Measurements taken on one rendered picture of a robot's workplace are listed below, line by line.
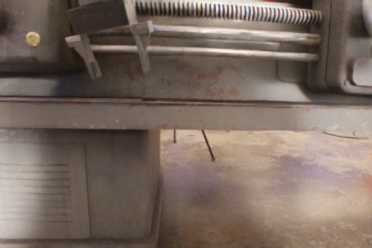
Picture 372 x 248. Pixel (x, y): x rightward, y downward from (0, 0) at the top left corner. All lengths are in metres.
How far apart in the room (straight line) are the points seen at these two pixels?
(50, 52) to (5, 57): 0.10
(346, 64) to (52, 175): 0.85
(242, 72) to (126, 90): 0.37
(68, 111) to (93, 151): 0.16
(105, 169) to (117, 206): 0.12
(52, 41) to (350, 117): 0.75
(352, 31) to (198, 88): 0.43
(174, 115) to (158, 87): 0.20
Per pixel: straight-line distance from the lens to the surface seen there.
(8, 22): 0.62
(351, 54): 0.66
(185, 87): 0.64
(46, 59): 0.56
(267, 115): 0.52
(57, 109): 0.54
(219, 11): 0.61
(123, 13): 0.46
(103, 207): 0.69
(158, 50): 0.57
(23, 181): 0.75
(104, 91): 0.67
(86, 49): 0.53
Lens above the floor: 0.47
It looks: 7 degrees down
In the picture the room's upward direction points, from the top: 1 degrees clockwise
